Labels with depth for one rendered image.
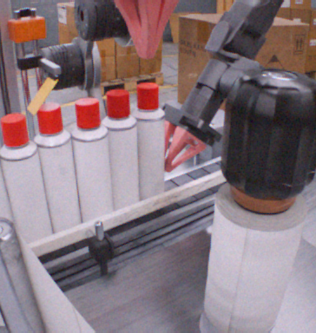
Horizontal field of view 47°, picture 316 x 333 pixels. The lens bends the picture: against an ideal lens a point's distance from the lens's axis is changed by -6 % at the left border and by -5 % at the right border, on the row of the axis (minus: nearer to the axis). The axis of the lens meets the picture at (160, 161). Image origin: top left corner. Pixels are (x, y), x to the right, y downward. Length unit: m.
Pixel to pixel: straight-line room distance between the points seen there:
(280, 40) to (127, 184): 0.66
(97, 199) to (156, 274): 0.14
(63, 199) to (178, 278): 0.19
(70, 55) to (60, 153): 1.01
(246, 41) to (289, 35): 0.46
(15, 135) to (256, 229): 0.31
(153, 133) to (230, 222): 0.28
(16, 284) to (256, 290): 0.21
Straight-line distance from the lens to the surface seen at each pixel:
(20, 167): 0.49
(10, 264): 0.33
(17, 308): 0.36
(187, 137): 0.61
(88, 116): 0.51
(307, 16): 4.58
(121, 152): 0.55
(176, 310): 0.48
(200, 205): 0.66
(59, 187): 0.54
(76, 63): 1.50
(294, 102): 0.28
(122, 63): 3.99
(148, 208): 0.60
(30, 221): 0.54
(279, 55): 1.08
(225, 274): 0.36
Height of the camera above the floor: 1.25
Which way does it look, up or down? 29 degrees down
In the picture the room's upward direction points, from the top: straight up
